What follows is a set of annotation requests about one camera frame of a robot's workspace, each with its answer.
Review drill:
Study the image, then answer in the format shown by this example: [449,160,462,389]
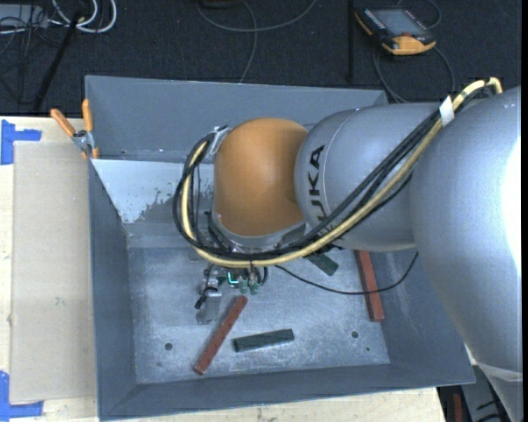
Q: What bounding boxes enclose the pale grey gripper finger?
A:
[208,290,224,324]
[194,291,210,325]

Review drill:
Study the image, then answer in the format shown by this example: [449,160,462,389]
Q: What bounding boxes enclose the red-brown flat block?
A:
[354,248,386,323]
[193,295,249,376]

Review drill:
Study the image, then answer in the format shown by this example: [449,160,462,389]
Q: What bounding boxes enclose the dark green flat block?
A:
[232,328,296,353]
[306,251,340,277]

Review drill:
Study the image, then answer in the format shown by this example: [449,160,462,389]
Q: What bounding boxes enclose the grey metal bin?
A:
[84,75,476,421]

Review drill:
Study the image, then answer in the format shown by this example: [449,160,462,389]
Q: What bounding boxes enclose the pale flat board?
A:
[9,141,99,404]

